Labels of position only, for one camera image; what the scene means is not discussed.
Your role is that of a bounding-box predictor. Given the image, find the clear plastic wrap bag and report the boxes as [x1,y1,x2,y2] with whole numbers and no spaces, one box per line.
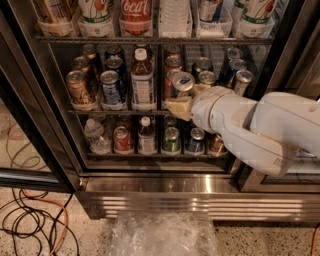
[108,212,218,256]

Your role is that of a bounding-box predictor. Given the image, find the gold can top shelf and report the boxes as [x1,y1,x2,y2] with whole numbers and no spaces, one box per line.
[31,0,78,37]

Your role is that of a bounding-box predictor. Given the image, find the red coca-cola bottle top shelf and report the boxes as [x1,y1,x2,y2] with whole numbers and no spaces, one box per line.
[121,0,152,35]

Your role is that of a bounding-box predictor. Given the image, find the orange cable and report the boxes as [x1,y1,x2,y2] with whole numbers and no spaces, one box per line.
[20,188,70,256]

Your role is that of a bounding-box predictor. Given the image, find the white green drink bottle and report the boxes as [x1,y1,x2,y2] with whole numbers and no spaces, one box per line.
[78,0,114,37]

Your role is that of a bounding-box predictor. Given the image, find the red coke can middle front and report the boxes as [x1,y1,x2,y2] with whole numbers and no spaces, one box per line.
[162,69,180,109]

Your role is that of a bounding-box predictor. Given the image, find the brown tea bottle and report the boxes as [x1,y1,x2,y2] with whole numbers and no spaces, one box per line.
[138,116,156,155]
[131,48,156,111]

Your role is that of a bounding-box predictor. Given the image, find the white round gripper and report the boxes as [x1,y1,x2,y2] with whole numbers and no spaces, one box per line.
[165,84,257,134]

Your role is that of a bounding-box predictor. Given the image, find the black cable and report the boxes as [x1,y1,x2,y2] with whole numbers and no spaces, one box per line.
[0,188,81,256]

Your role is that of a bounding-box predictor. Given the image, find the green can bottom front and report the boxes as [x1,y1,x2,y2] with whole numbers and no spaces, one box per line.
[162,127,180,155]

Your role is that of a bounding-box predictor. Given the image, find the blue pepsi can middle front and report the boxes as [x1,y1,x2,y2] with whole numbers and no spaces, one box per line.
[100,70,125,110]

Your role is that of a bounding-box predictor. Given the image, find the clear water bottle top shelf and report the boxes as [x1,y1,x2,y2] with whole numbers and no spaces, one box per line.
[159,0,190,38]

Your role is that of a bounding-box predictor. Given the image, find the gold can middle front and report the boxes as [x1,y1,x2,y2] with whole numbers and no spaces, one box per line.
[66,70,94,105]

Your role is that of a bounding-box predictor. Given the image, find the clear water bottle bottom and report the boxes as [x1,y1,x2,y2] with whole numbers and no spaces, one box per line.
[84,118,111,155]

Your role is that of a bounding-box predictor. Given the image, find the brown tea bottle bottom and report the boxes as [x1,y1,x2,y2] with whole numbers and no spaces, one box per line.
[138,116,156,155]

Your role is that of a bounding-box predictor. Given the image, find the green can middle front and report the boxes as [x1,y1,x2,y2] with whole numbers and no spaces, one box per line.
[198,71,217,86]

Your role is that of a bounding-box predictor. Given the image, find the right glass fridge door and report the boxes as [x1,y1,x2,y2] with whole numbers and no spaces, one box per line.
[238,0,320,193]

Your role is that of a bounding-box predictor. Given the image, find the brown tea bottle middle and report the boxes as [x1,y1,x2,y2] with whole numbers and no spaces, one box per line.
[131,48,156,111]

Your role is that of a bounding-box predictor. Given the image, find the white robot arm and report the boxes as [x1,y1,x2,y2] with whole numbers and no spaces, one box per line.
[165,86,320,176]

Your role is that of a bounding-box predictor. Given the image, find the gold can bottom front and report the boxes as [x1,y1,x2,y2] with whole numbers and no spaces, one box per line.
[208,134,226,157]

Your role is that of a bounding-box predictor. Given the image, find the red can bottom front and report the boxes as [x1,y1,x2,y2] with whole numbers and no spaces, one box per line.
[113,126,133,154]

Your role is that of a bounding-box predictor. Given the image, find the open glass fridge door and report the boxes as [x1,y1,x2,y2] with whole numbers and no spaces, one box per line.
[0,0,79,193]

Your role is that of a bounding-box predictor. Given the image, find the redbull can middle front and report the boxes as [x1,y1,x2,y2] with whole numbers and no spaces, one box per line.
[232,70,254,96]

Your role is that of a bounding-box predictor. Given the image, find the stainless steel fridge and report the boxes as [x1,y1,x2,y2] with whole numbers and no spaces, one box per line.
[0,0,320,223]

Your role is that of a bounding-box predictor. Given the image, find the blue can bottom front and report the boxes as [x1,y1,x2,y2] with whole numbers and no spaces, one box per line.
[185,128,205,155]

